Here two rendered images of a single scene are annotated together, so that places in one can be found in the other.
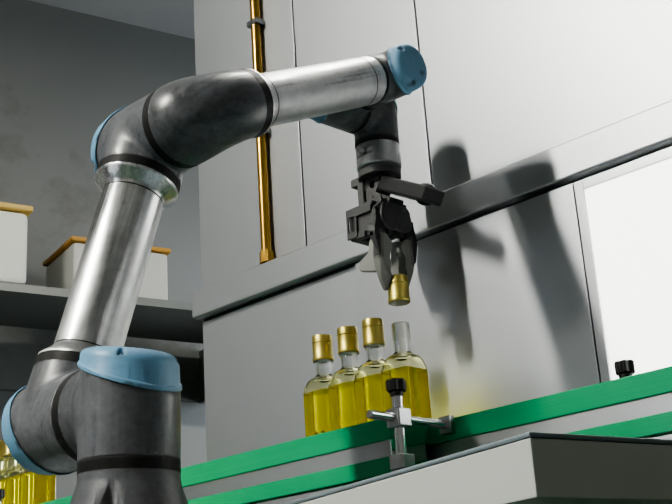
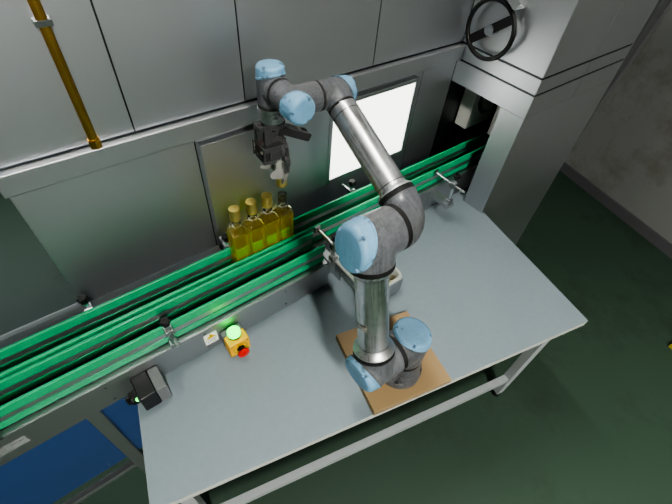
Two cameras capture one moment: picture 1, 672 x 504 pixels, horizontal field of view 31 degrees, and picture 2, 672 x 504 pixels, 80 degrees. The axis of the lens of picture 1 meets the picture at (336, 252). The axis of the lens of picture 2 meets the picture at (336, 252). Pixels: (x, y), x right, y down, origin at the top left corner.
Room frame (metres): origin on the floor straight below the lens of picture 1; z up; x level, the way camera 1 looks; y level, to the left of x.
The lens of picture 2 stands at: (1.54, 0.90, 2.00)
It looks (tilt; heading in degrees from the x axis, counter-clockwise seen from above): 48 degrees down; 275
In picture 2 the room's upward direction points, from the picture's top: 6 degrees clockwise
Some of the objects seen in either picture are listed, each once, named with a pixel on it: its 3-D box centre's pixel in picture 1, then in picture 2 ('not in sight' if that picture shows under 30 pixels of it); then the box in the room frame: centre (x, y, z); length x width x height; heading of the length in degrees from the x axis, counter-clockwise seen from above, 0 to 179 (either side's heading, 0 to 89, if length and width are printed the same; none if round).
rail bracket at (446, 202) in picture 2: not in sight; (446, 192); (1.21, -0.55, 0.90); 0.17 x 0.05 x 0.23; 136
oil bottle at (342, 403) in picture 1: (353, 433); (255, 240); (1.90, -0.01, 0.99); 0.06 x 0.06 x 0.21; 47
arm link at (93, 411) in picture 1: (126, 404); (407, 342); (1.36, 0.25, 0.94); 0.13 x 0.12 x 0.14; 45
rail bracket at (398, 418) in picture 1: (410, 425); (330, 243); (1.65, -0.09, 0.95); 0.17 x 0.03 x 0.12; 136
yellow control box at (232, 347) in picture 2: not in sight; (235, 340); (1.90, 0.27, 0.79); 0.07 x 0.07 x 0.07; 46
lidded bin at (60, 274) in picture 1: (106, 283); not in sight; (4.31, 0.88, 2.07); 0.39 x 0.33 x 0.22; 123
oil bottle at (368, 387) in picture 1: (380, 427); (269, 233); (1.86, -0.05, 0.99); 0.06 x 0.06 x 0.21; 47
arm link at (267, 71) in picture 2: (373, 117); (271, 85); (1.84, -0.08, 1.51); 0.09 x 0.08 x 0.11; 135
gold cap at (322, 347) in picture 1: (322, 348); (234, 213); (1.94, 0.03, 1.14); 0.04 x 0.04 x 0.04
